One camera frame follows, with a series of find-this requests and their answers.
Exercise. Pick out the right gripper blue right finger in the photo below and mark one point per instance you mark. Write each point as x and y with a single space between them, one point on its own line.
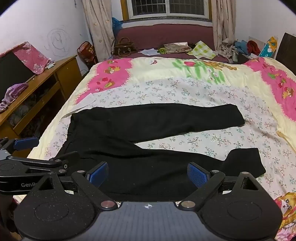
207 184

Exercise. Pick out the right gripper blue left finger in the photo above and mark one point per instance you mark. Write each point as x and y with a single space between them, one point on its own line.
89 183

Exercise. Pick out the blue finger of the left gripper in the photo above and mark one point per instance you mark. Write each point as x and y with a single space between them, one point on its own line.
15 144

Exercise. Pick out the wooden side cabinet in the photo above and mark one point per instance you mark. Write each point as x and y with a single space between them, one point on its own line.
31 113

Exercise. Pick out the purple knitted cloth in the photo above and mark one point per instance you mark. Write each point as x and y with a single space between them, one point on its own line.
11 95

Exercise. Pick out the black television set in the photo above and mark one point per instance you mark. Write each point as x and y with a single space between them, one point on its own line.
12 71

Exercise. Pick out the pink floral cloth cover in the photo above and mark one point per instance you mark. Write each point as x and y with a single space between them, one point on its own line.
30 57

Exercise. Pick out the floral bed quilt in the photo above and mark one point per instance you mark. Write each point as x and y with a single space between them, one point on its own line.
148 185

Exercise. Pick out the red patterned bag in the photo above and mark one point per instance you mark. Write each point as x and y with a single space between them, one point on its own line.
87 53

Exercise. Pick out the green checkered cloth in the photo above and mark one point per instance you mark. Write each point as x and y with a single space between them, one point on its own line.
201 50

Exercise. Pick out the brown handbag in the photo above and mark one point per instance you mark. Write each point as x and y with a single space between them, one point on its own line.
124 48

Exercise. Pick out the patterned flat package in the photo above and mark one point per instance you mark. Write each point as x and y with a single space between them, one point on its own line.
179 47

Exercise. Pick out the white paper sheet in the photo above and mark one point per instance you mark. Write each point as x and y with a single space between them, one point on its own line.
149 52

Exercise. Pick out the blue cloth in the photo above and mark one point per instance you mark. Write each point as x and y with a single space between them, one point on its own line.
241 47

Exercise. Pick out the red cloth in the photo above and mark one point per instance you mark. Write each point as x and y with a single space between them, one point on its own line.
252 48

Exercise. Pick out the colourful cartoon box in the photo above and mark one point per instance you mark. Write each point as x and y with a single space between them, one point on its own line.
269 48

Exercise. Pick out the dark wooden headboard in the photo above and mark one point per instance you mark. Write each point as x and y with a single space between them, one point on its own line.
286 53

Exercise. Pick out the blue plastic bag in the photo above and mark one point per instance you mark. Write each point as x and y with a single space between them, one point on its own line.
116 26

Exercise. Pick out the left beige curtain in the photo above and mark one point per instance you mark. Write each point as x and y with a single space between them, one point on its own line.
99 17

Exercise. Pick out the beige curtain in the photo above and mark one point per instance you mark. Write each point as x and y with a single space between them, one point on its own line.
224 21
99 17

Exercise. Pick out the right beige curtain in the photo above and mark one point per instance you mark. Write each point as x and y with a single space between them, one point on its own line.
224 21

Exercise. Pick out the barred window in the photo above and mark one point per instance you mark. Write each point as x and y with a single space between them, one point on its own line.
192 9

